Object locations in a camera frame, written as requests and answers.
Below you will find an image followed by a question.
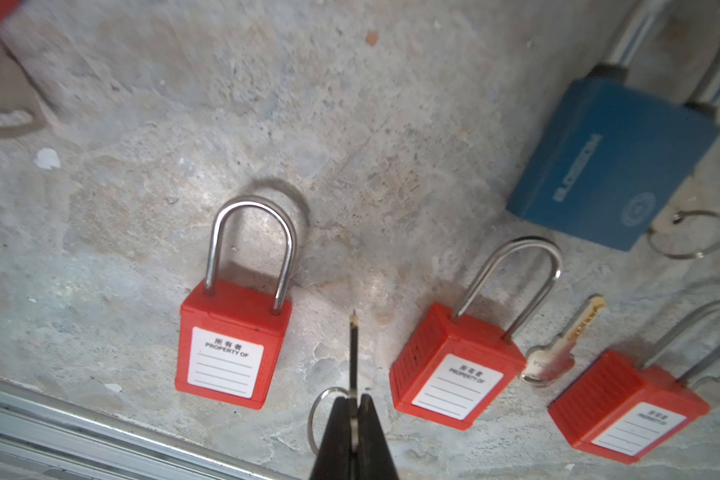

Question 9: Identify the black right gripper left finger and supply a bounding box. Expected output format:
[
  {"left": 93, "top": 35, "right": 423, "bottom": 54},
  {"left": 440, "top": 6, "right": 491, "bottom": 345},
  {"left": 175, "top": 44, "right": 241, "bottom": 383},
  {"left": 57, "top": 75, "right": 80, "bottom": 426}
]
[{"left": 310, "top": 398, "right": 354, "bottom": 480}]

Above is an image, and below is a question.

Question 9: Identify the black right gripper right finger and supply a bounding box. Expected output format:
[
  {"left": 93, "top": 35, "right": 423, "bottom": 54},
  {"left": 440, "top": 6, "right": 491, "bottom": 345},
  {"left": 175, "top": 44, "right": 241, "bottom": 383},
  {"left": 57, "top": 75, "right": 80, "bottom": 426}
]
[{"left": 356, "top": 394, "right": 399, "bottom": 480}]

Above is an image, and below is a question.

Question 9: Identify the red padlock with label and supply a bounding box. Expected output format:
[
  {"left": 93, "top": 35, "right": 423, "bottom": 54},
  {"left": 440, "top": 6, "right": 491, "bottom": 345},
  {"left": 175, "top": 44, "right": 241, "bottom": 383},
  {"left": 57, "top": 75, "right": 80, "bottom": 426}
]
[{"left": 389, "top": 236, "right": 563, "bottom": 431}]

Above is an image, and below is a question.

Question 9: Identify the blue padlock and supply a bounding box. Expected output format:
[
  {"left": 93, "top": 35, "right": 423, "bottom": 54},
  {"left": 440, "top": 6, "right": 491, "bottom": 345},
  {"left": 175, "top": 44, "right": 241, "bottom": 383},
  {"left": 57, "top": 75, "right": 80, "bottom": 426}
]
[{"left": 506, "top": 1, "right": 720, "bottom": 251}]

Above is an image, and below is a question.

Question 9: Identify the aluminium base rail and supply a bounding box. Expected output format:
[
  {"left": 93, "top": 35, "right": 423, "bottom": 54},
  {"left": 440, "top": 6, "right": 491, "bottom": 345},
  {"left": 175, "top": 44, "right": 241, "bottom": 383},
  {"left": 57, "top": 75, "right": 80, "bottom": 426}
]
[{"left": 0, "top": 378, "right": 283, "bottom": 479}]

